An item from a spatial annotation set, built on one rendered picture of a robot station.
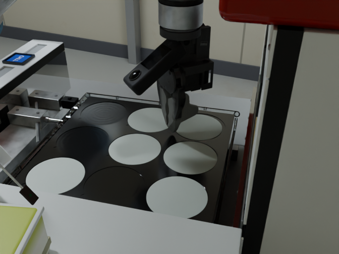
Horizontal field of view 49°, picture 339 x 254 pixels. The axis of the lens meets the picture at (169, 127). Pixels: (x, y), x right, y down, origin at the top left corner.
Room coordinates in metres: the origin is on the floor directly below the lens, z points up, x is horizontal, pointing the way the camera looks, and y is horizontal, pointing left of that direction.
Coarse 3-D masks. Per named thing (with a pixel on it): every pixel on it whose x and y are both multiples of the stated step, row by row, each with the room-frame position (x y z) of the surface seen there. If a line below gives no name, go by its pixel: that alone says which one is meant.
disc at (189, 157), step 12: (180, 144) 0.59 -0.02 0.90; (192, 144) 0.59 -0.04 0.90; (204, 144) 0.59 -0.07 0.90; (168, 156) 0.55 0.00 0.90; (180, 156) 0.55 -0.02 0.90; (192, 156) 0.55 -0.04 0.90; (204, 156) 0.55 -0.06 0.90; (216, 156) 0.55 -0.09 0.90; (180, 168) 0.52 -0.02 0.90; (192, 168) 0.52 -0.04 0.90; (204, 168) 0.52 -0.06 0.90
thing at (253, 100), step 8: (256, 88) 0.75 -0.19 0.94; (248, 120) 0.61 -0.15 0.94; (248, 128) 0.58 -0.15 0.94; (248, 136) 0.56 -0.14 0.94; (248, 144) 0.53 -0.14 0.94; (248, 152) 0.51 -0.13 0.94; (240, 176) 0.45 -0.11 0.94; (240, 184) 0.43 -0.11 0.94; (240, 192) 0.41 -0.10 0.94; (240, 200) 0.40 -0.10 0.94; (240, 208) 0.38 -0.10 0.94; (240, 216) 0.36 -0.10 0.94; (240, 248) 0.33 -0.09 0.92
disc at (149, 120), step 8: (136, 112) 0.71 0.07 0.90; (144, 112) 0.71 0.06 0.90; (152, 112) 0.71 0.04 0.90; (160, 112) 0.71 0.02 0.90; (128, 120) 0.68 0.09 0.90; (136, 120) 0.68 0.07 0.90; (144, 120) 0.68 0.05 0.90; (152, 120) 0.68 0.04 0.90; (160, 120) 0.68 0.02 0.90; (136, 128) 0.65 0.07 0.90; (144, 128) 0.65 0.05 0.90; (152, 128) 0.65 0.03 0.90; (160, 128) 0.65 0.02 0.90
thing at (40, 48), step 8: (32, 40) 1.00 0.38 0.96; (40, 40) 1.00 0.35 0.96; (24, 48) 0.94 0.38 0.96; (32, 48) 0.95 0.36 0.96; (40, 48) 0.95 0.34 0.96; (48, 48) 0.94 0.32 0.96; (8, 56) 0.88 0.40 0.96; (40, 56) 0.88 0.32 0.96; (0, 64) 0.84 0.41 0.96; (8, 64) 0.84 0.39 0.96; (32, 64) 0.84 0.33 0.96; (0, 72) 0.80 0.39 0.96; (8, 72) 0.79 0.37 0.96; (16, 72) 0.79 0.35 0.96; (0, 80) 0.75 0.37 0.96; (8, 80) 0.75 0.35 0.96; (0, 88) 0.71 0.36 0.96
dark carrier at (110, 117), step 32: (64, 128) 0.65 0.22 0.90; (96, 128) 0.65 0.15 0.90; (128, 128) 0.65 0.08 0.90; (224, 128) 0.65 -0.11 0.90; (32, 160) 0.54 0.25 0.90; (96, 160) 0.54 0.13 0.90; (160, 160) 0.54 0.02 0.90; (224, 160) 0.54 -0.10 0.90; (96, 192) 0.46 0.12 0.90; (128, 192) 0.46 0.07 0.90
